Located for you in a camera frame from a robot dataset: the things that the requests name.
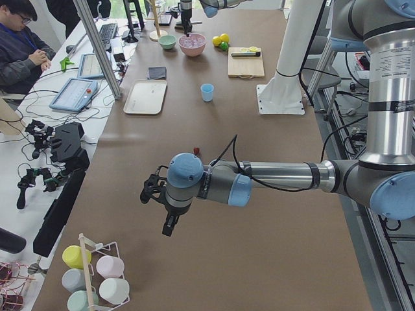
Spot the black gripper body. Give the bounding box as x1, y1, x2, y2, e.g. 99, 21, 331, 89
140, 165, 190, 224
170, 0, 193, 25

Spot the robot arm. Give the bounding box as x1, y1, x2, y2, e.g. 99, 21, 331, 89
140, 1, 414, 236
169, 0, 245, 37

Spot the clear ice cubes pile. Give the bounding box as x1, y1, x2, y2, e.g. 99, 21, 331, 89
179, 33, 206, 49

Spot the light blue cup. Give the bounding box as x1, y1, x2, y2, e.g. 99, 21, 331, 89
200, 84, 215, 102

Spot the pink cup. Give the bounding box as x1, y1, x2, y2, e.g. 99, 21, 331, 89
96, 255, 125, 279

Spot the white cup rack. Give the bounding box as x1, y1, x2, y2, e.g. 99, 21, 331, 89
78, 233, 130, 310

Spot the white cup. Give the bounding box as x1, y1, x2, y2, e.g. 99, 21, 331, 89
99, 278, 130, 305

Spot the yellow cup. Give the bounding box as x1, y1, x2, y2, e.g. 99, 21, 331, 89
62, 245, 84, 270

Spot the grey cup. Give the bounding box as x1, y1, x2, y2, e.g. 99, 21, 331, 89
62, 268, 86, 293

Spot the mint green cup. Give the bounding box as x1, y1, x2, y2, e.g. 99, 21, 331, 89
67, 290, 89, 311

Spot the pink bowl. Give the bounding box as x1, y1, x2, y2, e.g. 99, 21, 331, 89
178, 33, 206, 57

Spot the green bowl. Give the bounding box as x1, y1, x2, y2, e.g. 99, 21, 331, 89
158, 35, 177, 51

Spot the yellow lemon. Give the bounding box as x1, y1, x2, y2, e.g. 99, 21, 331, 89
220, 33, 230, 43
211, 36, 222, 47

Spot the wooden glass stand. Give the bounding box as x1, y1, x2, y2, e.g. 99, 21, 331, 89
146, 0, 167, 42

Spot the green lime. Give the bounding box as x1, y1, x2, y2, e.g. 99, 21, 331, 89
219, 41, 228, 51

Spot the knife on board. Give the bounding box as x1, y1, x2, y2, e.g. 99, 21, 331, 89
231, 51, 261, 58

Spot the dark grey cloth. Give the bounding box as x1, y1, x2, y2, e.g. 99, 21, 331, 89
147, 66, 167, 80

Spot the wooden cutting board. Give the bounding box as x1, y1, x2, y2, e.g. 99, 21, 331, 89
228, 47, 265, 78

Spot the black keyboard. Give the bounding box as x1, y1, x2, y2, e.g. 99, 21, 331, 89
99, 23, 118, 51

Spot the beige rabbit tray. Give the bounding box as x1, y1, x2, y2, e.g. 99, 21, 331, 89
123, 79, 167, 115

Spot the black robot hand device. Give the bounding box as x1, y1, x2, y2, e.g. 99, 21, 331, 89
51, 122, 90, 171

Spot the blue teach pendant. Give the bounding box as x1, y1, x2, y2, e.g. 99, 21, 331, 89
77, 53, 104, 79
49, 78, 98, 112

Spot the seated person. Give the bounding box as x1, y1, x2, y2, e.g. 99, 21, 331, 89
1, 1, 56, 95

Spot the aluminium frame post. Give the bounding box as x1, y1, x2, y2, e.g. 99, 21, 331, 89
73, 0, 122, 100

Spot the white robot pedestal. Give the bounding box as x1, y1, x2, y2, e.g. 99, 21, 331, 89
257, 0, 326, 115

